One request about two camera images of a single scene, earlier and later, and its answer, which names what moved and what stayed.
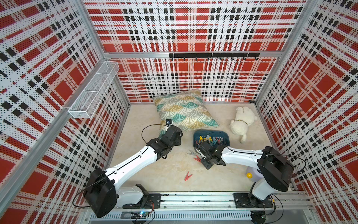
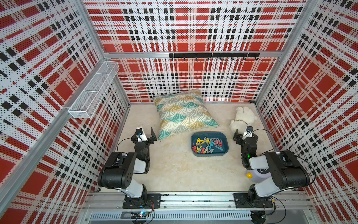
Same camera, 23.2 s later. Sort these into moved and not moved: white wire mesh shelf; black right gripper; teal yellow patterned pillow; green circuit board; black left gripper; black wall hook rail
Moved: black right gripper; black left gripper
Not moved: teal yellow patterned pillow; white wire mesh shelf; green circuit board; black wall hook rail
